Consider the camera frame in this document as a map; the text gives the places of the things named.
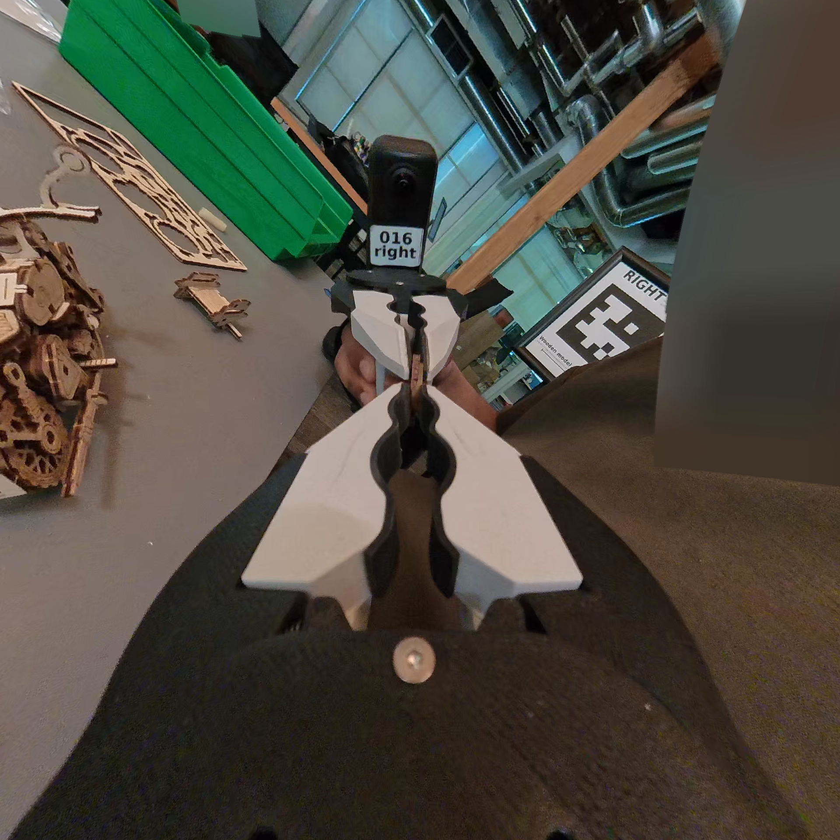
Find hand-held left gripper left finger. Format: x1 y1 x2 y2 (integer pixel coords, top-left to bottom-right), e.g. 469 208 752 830
240 385 404 632

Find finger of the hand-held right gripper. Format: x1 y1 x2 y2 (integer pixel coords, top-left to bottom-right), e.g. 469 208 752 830
350 290 412 383
419 305 462 387

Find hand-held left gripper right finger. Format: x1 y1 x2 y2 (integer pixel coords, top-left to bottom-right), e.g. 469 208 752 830
424 386 584 632

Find person's right hand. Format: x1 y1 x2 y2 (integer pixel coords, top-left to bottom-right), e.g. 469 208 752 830
333 340 503 431

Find black framed marker sign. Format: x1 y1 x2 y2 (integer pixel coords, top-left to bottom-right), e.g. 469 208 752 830
518 246 670 382

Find small wooden assembly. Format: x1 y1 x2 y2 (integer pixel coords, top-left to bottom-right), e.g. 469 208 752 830
174 271 252 340

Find wooden sheet with round cutouts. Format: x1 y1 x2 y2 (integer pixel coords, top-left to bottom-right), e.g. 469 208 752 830
13 82 249 273

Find wooden ceiling beam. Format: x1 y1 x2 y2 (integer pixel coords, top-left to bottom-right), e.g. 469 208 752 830
446 33 719 296

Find green plastic bin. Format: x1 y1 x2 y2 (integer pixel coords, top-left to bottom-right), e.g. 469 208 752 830
59 0 354 262

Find metal air ducts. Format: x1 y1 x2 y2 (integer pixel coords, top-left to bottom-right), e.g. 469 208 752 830
394 0 749 231

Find wooden motorcycle model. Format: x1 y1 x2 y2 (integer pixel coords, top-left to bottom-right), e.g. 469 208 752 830
0 146 119 501

